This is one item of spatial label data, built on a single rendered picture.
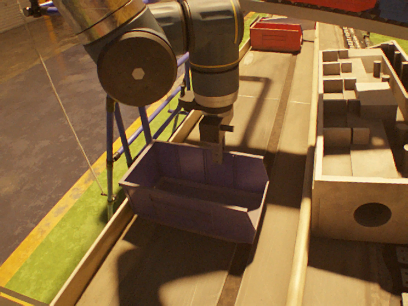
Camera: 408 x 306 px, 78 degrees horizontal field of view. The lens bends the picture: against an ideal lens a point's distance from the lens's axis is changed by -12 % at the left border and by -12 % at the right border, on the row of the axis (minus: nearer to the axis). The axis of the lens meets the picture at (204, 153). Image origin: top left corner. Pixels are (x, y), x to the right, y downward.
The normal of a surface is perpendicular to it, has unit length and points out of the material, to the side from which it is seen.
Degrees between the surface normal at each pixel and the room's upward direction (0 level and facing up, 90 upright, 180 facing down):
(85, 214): 0
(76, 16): 100
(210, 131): 90
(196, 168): 88
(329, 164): 10
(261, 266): 0
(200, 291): 0
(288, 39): 92
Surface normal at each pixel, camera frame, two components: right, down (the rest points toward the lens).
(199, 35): 0.24, 0.65
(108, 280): -0.02, -0.80
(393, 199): -0.33, 0.59
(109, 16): 0.38, 0.49
